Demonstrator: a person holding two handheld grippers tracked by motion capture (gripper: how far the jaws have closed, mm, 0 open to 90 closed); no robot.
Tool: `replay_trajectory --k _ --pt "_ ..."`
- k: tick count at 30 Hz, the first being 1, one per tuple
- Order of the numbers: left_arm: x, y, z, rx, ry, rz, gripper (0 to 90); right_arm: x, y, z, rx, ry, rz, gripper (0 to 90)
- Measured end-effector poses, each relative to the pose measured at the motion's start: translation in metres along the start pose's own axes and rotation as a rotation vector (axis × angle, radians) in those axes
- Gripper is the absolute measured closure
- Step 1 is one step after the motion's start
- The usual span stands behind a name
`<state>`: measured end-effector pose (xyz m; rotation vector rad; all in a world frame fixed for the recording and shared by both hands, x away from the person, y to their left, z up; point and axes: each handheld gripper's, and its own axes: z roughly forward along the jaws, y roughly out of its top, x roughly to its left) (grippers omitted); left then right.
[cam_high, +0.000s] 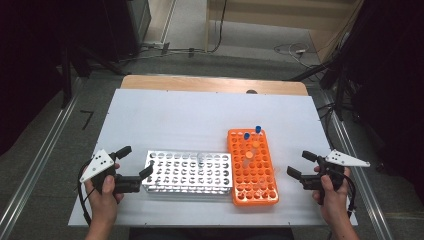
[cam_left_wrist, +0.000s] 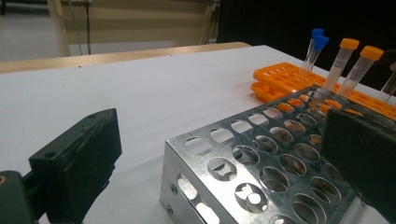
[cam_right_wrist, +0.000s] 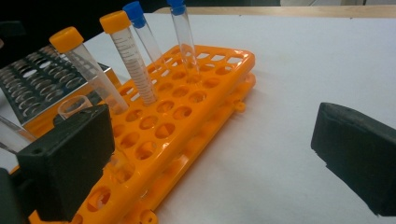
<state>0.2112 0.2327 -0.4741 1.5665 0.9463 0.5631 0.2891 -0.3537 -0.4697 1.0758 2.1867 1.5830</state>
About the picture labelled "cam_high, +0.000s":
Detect wooden table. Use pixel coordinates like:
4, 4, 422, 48
119, 74, 310, 97

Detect black metal stand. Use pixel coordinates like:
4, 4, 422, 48
283, 58, 355, 122
59, 44, 132, 110

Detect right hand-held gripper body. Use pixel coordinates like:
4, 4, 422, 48
299, 148, 371, 205

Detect black floor cables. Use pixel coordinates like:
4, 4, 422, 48
316, 102, 338, 152

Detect person's left hand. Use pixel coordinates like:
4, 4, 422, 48
83, 162, 125, 231

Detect hand-held gripper black cable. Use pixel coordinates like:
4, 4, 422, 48
76, 159, 94, 227
339, 169, 358, 218

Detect metal floor rail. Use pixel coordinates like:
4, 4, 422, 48
318, 92, 395, 240
0, 77, 85, 240

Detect left hand-held gripper black cable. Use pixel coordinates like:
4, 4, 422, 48
76, 159, 94, 227

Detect orange plastic tube rack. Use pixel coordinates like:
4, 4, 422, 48
226, 128, 281, 207

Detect white coiled cable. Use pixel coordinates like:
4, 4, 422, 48
273, 42, 314, 70

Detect silver metal tube rack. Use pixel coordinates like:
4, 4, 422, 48
141, 149, 234, 196

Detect person's right hand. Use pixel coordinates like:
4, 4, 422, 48
311, 165, 353, 228

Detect right hand-held gripper black cable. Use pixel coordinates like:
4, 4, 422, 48
339, 169, 358, 218

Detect black hanging cable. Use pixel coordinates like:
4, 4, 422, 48
207, 0, 229, 54

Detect wooden shelf unit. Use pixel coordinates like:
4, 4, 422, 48
204, 0, 365, 65

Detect white board sheet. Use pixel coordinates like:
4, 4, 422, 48
67, 88, 359, 228

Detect dark cabinet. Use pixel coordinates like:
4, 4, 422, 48
98, 0, 153, 63

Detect grey floor cable bundle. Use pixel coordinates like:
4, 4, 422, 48
139, 41, 208, 58

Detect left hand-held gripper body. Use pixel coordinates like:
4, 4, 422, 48
79, 148, 143, 195

